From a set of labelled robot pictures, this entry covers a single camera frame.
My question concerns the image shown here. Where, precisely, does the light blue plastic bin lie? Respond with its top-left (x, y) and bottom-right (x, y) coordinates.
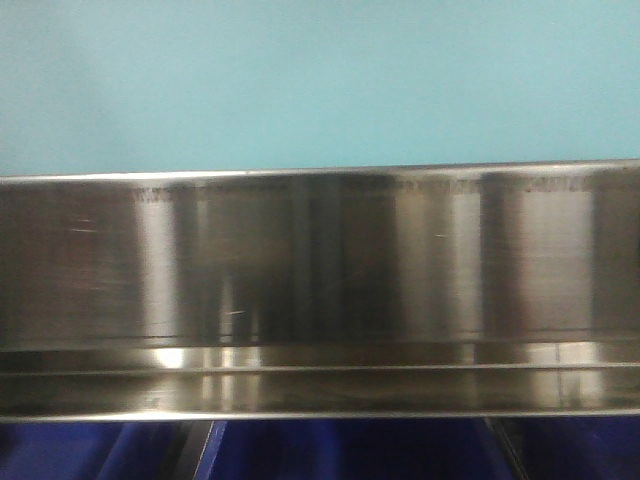
top-left (1, 1), bottom-right (639, 175)

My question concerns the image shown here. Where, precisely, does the dark blue bin lower middle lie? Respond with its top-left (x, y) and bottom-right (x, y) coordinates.
top-left (195, 418), bottom-right (514, 479)

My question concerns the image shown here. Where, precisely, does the dark blue bin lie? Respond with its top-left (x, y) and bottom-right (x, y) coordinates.
top-left (503, 416), bottom-right (639, 479)
top-left (195, 418), bottom-right (514, 479)
top-left (1, 421), bottom-right (191, 479)

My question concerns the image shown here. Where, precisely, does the dark blue bin lower left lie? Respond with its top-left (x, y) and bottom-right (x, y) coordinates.
top-left (1, 421), bottom-right (191, 479)

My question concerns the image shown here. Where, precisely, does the dark blue bin lower right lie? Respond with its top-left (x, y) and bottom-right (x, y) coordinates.
top-left (503, 416), bottom-right (639, 479)

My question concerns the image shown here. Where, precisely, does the stainless steel shelf front rail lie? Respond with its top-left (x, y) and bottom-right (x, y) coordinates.
top-left (1, 159), bottom-right (639, 422)

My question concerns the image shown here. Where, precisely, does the steel lane divider rail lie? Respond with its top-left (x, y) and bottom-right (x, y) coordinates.
top-left (170, 420), bottom-right (214, 479)

